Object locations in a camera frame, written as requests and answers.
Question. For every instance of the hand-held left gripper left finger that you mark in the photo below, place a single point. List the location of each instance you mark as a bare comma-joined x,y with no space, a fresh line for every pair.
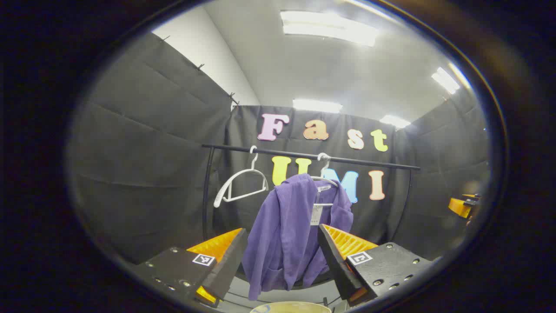
228,269

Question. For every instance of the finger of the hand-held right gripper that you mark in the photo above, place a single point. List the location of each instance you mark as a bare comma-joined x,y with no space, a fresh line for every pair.
458,207

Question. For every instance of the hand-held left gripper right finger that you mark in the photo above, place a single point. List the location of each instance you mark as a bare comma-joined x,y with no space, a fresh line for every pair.
336,265

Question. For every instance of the beige laundry hamper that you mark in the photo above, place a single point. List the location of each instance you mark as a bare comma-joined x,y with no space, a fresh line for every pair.
290,308

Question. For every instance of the purple knit cardigan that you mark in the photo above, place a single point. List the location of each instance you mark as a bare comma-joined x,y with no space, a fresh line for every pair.
282,226

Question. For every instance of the white plastic hanger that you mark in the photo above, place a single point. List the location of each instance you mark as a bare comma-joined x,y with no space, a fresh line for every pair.
324,169
253,161

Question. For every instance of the black clothes rack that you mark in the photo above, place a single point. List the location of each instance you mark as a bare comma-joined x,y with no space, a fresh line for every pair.
226,148

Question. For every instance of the black backdrop cloth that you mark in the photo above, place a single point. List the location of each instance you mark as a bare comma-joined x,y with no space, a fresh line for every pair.
143,174

